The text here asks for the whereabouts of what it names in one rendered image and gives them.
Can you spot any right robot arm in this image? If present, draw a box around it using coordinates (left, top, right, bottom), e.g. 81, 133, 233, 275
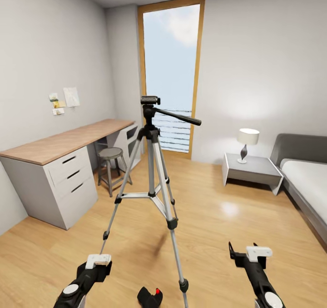
228, 242, 285, 308

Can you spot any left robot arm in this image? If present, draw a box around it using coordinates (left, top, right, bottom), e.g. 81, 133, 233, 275
53, 254, 112, 308

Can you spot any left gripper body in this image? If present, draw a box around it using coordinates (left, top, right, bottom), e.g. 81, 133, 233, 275
77, 263, 106, 288

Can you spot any camera tripod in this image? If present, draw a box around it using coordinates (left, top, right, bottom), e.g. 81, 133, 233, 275
100, 95, 202, 308

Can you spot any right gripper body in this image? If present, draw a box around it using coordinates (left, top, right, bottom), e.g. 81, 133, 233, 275
234, 252, 266, 278

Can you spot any digital camera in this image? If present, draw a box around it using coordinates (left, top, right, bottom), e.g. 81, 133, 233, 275
137, 287, 163, 308

